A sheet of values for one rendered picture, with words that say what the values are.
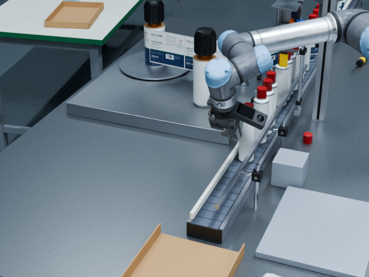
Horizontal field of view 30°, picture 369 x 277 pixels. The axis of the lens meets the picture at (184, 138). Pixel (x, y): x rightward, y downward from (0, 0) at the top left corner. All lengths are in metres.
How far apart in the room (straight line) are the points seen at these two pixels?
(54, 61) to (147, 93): 2.72
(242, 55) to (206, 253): 0.56
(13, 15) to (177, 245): 2.29
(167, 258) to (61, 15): 2.22
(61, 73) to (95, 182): 2.96
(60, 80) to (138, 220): 3.07
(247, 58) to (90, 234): 0.69
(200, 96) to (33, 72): 2.77
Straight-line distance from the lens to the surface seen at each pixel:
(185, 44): 2.83
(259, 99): 2.32
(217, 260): 1.94
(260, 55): 1.93
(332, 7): 2.51
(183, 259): 1.94
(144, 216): 2.12
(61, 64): 5.36
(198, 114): 2.58
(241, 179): 2.20
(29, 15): 3.97
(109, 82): 2.86
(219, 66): 1.89
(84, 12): 3.94
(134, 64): 2.99
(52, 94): 4.88
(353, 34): 2.11
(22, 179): 2.35
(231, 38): 2.04
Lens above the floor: 2.06
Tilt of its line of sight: 29 degrees down
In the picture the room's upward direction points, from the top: straight up
